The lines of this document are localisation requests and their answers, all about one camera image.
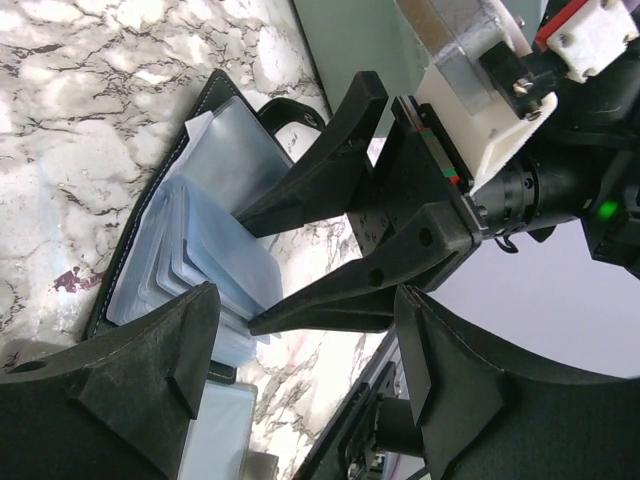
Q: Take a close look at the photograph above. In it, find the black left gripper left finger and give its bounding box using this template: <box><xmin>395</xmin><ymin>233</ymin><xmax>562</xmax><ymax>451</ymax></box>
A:
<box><xmin>1</xmin><ymin>283</ymin><xmax>220</xmax><ymax>479</ymax></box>

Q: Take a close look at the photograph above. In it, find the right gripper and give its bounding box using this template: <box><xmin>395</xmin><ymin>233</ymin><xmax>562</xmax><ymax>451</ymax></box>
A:
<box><xmin>349</xmin><ymin>94</ymin><xmax>621</xmax><ymax>291</ymax></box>

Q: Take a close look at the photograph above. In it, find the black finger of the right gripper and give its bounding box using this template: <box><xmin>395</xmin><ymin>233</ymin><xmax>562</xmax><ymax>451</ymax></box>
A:
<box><xmin>238</xmin><ymin>71</ymin><xmax>389</xmax><ymax>238</ymax></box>
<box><xmin>250</xmin><ymin>203</ymin><xmax>473</xmax><ymax>335</ymax></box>

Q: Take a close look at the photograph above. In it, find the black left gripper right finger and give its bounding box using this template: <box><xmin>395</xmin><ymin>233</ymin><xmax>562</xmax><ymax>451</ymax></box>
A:
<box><xmin>394</xmin><ymin>285</ymin><xmax>639</xmax><ymax>479</ymax></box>

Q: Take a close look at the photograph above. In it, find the black card holder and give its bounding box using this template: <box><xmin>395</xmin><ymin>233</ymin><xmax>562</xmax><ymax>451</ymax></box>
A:
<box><xmin>85</xmin><ymin>70</ymin><xmax>325</xmax><ymax>384</ymax></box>

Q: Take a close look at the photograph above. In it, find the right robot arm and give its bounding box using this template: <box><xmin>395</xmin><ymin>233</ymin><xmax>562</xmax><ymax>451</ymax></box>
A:
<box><xmin>239</xmin><ymin>1</ymin><xmax>639</xmax><ymax>479</ymax></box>

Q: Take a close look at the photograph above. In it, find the grey card holder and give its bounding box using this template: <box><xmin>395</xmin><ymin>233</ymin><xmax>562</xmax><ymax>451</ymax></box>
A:
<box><xmin>178</xmin><ymin>380</ymin><xmax>257</xmax><ymax>480</ymax></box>

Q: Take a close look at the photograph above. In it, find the green clear-lid storage box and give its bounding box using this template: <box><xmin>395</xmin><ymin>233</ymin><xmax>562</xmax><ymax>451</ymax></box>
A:
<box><xmin>293</xmin><ymin>0</ymin><xmax>429</xmax><ymax>111</ymax></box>

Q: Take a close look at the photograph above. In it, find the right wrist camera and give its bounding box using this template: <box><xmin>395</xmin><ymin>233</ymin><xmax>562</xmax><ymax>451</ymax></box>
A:
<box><xmin>394</xmin><ymin>0</ymin><xmax>559</xmax><ymax>196</ymax></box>

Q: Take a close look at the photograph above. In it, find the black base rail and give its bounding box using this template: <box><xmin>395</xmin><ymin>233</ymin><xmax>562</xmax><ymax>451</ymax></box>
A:
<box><xmin>293</xmin><ymin>330</ymin><xmax>429</xmax><ymax>480</ymax></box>

